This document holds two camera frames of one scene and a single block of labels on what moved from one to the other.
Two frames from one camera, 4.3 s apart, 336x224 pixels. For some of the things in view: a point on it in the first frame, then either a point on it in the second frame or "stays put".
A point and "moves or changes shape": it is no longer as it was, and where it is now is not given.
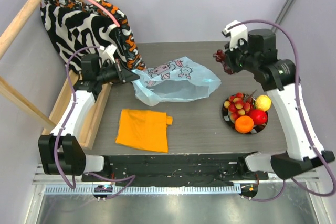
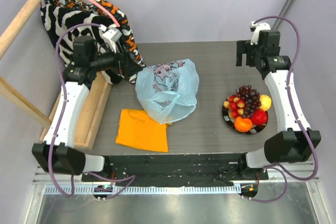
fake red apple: x=260 y=116 stays put
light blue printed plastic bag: x=178 y=80 moves or changes shape
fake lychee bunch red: x=239 y=104 stays put
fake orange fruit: x=244 y=124 stays put
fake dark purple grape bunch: x=220 y=56 -> x=251 y=99
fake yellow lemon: x=263 y=102 stays put
